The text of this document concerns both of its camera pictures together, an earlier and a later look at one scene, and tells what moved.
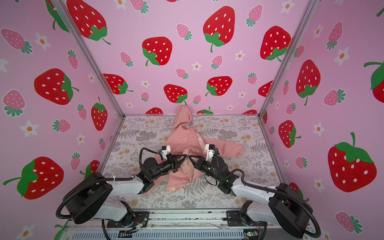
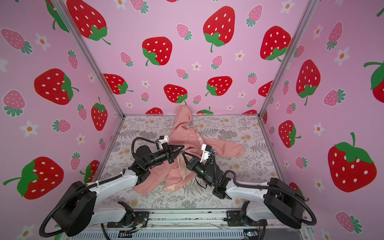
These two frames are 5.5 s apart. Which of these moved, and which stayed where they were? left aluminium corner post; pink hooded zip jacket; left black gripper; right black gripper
Moved: right black gripper; left black gripper
Stayed: left aluminium corner post; pink hooded zip jacket
